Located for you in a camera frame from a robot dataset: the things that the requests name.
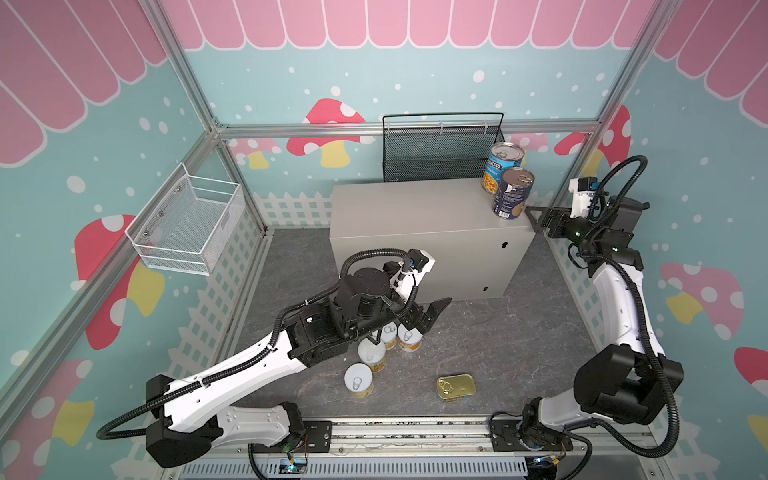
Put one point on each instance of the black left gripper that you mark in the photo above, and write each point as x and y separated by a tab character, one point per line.
411	318

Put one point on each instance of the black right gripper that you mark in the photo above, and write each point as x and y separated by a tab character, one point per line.
553	219

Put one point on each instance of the yellow can white lid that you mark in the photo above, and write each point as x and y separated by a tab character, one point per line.
358	380
372	354
409	339
389	335

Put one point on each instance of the dark navy label can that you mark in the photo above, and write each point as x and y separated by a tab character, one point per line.
513	191

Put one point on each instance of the blue Progresso soup can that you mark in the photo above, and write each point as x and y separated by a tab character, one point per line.
502	156

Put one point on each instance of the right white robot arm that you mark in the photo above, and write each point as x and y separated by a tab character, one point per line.
628	387

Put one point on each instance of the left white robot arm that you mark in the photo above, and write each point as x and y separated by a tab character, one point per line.
181	420

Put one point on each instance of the grey metal cabinet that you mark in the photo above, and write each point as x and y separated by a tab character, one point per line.
452	220

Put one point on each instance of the gold rectangular sardine tin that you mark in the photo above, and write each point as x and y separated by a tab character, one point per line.
455	387

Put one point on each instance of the yellow can white lid front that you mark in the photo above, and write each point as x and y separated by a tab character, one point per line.
358	380

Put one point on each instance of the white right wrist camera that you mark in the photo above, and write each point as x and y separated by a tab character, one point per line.
583	190

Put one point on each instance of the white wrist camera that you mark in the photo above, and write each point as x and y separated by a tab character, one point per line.
412	271
583	190

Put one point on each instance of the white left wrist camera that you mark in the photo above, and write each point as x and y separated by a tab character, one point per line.
412	271

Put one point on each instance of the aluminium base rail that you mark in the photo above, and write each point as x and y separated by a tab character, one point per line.
414	438

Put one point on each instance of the black mesh wire basket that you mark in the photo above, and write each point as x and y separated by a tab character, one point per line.
438	146

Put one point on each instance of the white mesh wire basket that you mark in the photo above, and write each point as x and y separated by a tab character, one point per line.
187	224

